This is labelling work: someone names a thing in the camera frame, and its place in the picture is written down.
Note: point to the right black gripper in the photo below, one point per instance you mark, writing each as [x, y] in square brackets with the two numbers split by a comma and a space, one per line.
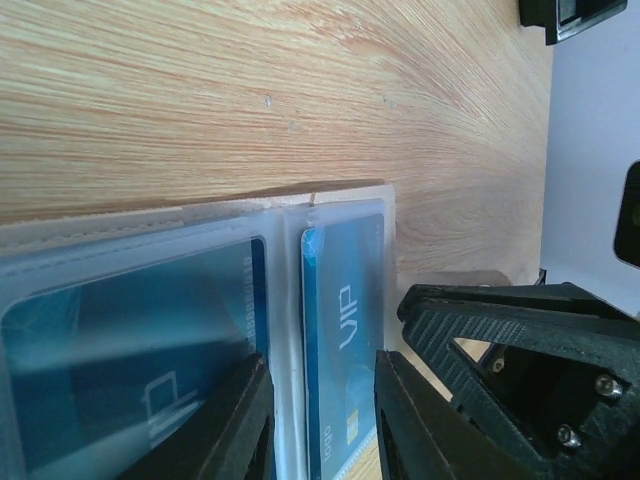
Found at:
[548, 373]

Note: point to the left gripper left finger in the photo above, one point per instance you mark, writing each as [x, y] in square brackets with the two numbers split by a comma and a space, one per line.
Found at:
[231, 436]

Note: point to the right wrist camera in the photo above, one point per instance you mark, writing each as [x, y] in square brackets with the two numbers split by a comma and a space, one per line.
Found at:
[627, 237]

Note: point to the blue card in holder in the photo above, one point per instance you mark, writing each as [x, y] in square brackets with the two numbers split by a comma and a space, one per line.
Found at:
[107, 349]

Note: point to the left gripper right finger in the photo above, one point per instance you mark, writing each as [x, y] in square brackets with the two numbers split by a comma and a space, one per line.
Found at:
[420, 436]

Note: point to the black bin with blue card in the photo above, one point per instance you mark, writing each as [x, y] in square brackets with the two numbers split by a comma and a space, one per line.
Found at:
[564, 19]

